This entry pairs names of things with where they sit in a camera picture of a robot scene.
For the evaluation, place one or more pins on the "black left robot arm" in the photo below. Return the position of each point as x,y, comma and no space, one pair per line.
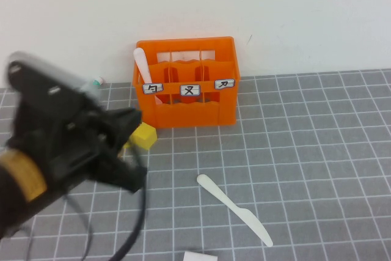
15,200

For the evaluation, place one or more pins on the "paper label reading 勺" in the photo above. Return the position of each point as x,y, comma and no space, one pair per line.
152,88

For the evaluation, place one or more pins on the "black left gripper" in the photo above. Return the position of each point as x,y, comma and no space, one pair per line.
58,138

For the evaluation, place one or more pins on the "pale pink plastic spoon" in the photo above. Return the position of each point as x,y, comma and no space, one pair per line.
142,62

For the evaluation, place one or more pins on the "orange plastic cutlery holder crate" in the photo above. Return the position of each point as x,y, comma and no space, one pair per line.
189,117

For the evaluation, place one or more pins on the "paper label reading 刀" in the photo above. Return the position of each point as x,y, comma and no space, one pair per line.
224,84

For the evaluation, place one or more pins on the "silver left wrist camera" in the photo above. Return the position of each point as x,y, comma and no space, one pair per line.
46,67

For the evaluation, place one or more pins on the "white green glue stick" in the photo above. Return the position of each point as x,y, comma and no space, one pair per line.
99,82

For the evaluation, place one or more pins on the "paper label reading 叉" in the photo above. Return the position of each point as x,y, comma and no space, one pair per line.
190,90

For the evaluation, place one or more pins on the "white foam block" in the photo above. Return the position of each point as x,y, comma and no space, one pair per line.
198,257

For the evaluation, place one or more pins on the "white plastic knife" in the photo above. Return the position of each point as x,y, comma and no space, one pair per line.
232,207

